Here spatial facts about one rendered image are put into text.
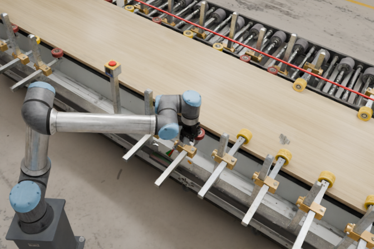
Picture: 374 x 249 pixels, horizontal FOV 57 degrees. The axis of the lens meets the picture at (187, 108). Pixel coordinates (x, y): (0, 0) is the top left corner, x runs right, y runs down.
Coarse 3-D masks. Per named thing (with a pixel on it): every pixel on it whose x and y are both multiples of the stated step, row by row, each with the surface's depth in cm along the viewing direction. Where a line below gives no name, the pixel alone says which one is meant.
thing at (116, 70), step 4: (112, 60) 201; (104, 64) 198; (108, 64) 198; (116, 64) 199; (120, 64) 200; (112, 68) 196; (116, 68) 198; (120, 68) 201; (112, 72) 197; (116, 72) 200; (120, 72) 203; (112, 76) 200; (116, 76) 202
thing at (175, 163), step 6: (192, 144) 208; (180, 156) 201; (174, 162) 198; (180, 162) 201; (168, 168) 195; (174, 168) 196; (162, 174) 192; (168, 174) 192; (162, 180) 189; (156, 186) 188
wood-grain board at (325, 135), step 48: (0, 0) 298; (48, 0) 304; (96, 0) 309; (96, 48) 260; (144, 48) 264; (192, 48) 268; (240, 96) 234; (288, 96) 237; (336, 144) 210; (336, 192) 186
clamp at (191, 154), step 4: (176, 140) 208; (176, 148) 208; (180, 148) 206; (184, 148) 204; (188, 148) 204; (196, 148) 204; (188, 152) 203; (192, 152) 202; (188, 156) 206; (192, 156) 203
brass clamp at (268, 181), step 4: (256, 172) 184; (256, 176) 182; (268, 176) 182; (252, 180) 183; (256, 180) 182; (260, 180) 180; (264, 180) 180; (268, 180) 181; (272, 180) 181; (256, 184) 184; (260, 184) 182; (264, 184) 180; (268, 184) 179; (272, 184) 179; (268, 188) 180; (272, 188) 178; (276, 188) 178; (272, 192) 180
